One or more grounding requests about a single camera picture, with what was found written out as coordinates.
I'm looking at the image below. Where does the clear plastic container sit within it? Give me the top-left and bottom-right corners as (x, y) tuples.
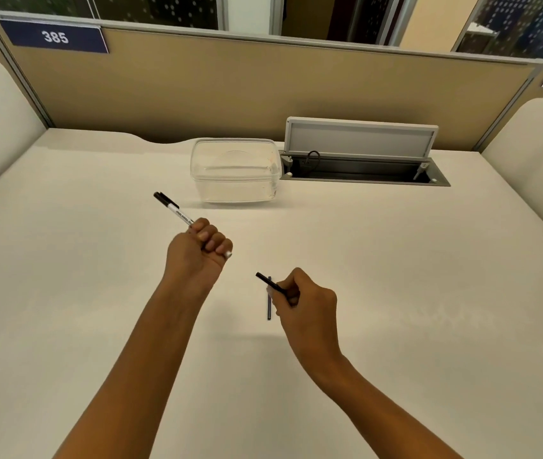
(190, 138), (283, 204)

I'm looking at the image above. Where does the beige desk partition panel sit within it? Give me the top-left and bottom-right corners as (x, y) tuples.
(0, 14), (543, 152)

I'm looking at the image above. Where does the grey desk cable box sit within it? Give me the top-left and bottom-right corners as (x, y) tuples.
(279, 149), (451, 187)

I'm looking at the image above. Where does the person's right forearm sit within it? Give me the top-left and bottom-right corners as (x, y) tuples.
(300, 353), (463, 459)

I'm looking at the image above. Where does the person's left hand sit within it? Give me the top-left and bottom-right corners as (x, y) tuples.
(164, 218), (233, 298)

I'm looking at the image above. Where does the grey cable box lid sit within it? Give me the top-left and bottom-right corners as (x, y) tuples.
(283, 116), (439, 160)

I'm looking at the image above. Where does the person's right hand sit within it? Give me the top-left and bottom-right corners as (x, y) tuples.
(275, 268), (338, 373)

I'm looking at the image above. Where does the person's left forearm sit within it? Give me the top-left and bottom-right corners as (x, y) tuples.
(54, 279), (212, 459)

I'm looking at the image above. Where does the white pen with black cap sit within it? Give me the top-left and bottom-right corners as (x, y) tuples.
(153, 191), (232, 259)

